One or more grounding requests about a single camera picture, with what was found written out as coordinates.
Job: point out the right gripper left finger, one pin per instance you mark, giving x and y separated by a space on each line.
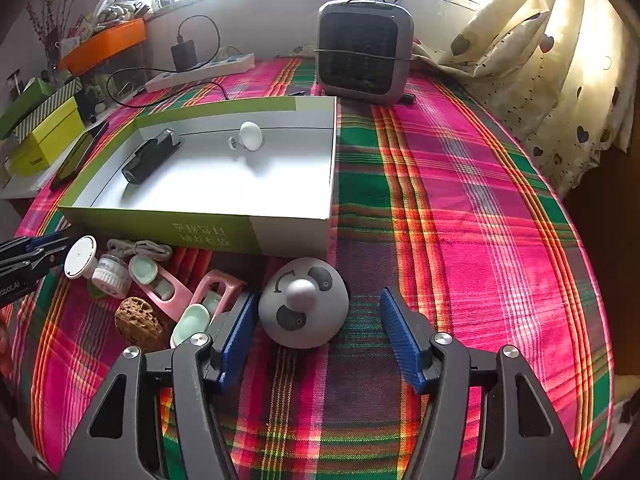
120 435

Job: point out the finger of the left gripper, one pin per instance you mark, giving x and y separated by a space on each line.
20 274
24 245

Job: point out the white disc green base massager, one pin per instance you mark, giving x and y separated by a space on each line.
81 262

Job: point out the white cylindrical cap device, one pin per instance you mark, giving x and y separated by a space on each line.
112 277

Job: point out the pink clip green pad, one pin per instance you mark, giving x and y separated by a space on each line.
216 293
162 288

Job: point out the black rectangular device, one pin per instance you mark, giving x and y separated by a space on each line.
150 155

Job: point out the grey dome panda toy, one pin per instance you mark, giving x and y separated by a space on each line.
304 305

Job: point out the small white mushroom knob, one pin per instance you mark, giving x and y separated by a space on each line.
250 137

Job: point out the yellow green box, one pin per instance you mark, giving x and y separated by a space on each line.
47 141

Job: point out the black smartphone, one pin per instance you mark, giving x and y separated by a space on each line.
78 155

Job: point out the green striped box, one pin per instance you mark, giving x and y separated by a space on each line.
33 106

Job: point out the orange tray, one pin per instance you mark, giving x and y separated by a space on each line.
103 46

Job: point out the dried flower branches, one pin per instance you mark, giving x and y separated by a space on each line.
49 22

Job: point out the plaid pink green blanket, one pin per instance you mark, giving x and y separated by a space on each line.
433 197

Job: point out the green and white cardboard box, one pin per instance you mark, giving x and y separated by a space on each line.
276 201

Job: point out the black charger adapter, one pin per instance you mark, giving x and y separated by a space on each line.
184 55

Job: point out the white power strip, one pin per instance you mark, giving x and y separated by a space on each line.
238 64

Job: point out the cream heart pattern curtain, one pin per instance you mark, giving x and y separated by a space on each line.
561 75

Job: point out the grey portable heater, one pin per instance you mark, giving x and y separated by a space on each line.
364 50

